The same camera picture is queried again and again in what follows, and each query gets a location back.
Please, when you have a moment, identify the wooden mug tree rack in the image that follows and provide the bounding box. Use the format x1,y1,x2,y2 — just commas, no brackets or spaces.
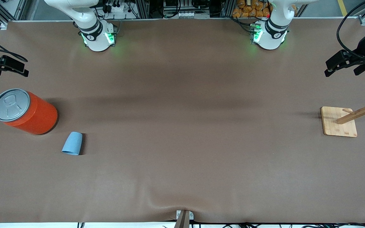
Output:
320,85,365,138

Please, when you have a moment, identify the white power strip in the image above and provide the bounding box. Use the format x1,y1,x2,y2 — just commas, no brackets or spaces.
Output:
105,0,130,14

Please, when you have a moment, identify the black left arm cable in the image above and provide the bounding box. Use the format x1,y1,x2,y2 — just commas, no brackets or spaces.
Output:
336,0,365,61

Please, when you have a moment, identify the pile of orange bread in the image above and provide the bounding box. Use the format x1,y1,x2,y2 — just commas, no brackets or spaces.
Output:
232,0,272,19

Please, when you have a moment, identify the white terminal block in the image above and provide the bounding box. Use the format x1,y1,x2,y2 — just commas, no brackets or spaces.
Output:
175,11,196,19

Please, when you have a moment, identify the orange can with grey lid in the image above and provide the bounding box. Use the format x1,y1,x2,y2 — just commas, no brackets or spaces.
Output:
0,88,59,136

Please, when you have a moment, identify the grey metal post bracket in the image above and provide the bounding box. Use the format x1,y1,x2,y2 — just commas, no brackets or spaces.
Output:
174,209,195,228

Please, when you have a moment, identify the light blue plastic cup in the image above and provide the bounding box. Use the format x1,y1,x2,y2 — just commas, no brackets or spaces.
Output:
62,132,83,156

